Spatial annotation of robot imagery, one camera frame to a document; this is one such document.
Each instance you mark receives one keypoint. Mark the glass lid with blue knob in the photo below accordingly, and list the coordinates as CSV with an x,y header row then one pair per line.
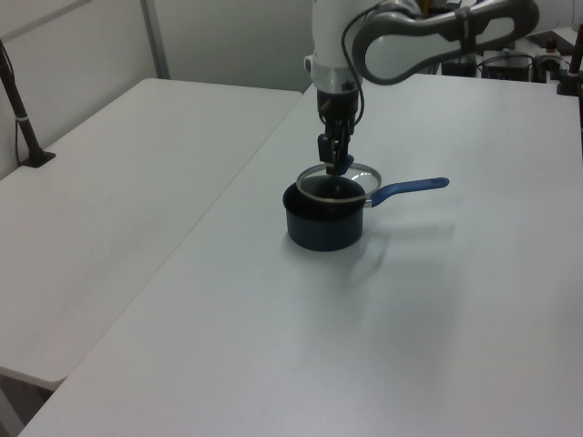
x,y
364,175

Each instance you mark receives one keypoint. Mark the black computer box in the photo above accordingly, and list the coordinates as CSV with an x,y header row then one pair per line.
x,y
506,66

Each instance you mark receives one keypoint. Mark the black camera stand with base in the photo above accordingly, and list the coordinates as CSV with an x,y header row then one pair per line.
x,y
25,123

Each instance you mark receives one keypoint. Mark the dark blue saucepan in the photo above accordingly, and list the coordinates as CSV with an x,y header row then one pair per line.
x,y
325,227

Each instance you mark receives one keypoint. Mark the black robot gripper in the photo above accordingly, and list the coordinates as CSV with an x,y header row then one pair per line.
x,y
337,105

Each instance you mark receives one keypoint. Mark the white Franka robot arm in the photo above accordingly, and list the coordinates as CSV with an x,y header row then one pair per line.
x,y
328,41

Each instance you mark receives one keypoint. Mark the black clamped camera pole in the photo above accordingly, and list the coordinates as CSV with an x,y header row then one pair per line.
x,y
573,68

